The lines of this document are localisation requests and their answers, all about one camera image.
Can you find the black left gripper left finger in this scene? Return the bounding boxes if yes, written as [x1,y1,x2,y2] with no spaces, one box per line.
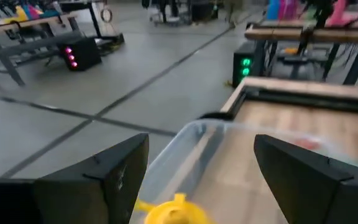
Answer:
[34,133,150,224]

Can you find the pink hanging cloth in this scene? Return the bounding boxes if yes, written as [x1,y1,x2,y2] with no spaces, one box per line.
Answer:
[278,0,298,21]

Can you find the yellow cloth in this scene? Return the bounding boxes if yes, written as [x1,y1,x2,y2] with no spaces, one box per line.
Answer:
[4,5,30,23]

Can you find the black wheeled cart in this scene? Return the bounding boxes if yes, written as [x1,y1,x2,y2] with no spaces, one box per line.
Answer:
[141,0,220,27]

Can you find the black computer pink lights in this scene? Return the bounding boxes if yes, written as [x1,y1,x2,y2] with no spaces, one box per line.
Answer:
[56,36,103,72]

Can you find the black computer green lights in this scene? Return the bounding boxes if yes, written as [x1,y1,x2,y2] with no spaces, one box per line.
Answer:
[231,41,258,88]

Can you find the yellow sports bottle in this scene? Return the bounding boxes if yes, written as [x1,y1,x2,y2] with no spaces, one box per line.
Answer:
[134,192,216,224]

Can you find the clear plastic bin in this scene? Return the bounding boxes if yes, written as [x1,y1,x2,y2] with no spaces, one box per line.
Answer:
[129,119,358,224]

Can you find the blue hanging cloth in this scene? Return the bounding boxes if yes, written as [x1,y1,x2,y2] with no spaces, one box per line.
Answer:
[265,0,282,21]

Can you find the wooden workbench black legs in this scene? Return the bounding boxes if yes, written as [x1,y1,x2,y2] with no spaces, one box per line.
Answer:
[244,18,358,85]
[0,12,85,87]

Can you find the black metal stand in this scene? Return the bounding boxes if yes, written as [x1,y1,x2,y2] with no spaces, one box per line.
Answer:
[59,1,126,47]

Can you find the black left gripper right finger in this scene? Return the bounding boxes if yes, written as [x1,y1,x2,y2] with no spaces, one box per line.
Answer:
[253,134,358,224]

